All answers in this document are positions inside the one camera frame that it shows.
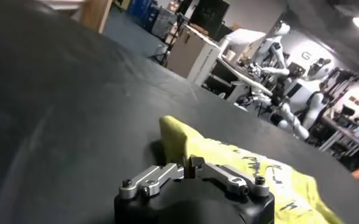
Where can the blue storage crate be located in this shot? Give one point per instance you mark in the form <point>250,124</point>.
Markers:
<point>141,12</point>

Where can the white curved panel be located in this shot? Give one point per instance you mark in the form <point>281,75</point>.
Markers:
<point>243,38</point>

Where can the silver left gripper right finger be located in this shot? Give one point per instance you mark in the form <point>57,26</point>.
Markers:
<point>231,179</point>

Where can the tall white cardboard box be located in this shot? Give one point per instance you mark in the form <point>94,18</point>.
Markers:
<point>191,58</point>

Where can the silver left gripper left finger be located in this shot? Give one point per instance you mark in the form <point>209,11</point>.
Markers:
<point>154,179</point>

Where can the black monitor on stand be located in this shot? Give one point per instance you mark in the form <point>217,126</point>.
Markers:
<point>209,15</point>

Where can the white humanoid robot black joints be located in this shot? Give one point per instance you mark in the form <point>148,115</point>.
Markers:
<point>313,106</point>

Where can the yellow-green t-shirt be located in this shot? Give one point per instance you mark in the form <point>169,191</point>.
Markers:
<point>292,194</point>

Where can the white humanoid robot raised arm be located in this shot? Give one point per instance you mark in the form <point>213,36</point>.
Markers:
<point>273,51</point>

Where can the black table cover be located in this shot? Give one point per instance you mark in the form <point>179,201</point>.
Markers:
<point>60,91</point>

